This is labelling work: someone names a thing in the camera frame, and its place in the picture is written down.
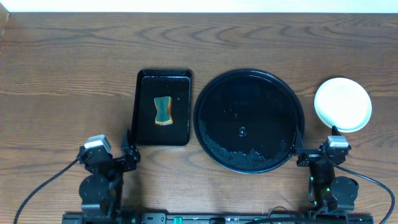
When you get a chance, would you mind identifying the orange and green sponge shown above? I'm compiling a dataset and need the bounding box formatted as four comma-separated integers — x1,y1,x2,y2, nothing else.
154,96,173,125

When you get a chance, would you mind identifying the light blue plate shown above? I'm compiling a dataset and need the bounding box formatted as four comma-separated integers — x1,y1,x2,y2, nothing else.
313,78,373,133

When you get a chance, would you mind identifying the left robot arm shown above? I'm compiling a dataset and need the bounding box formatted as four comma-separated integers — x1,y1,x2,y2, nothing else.
76,130,141,220

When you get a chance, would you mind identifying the black round tray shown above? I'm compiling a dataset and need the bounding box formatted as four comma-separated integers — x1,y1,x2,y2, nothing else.
193,69,305,174

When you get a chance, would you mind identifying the black rectangular tray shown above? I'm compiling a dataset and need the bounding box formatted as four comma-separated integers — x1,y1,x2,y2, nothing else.
131,69,192,146

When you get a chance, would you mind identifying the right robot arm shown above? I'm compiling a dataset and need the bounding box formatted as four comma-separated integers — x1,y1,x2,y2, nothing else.
294,127,359,218

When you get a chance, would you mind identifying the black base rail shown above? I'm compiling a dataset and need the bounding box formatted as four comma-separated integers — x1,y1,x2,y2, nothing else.
61,213,374,224

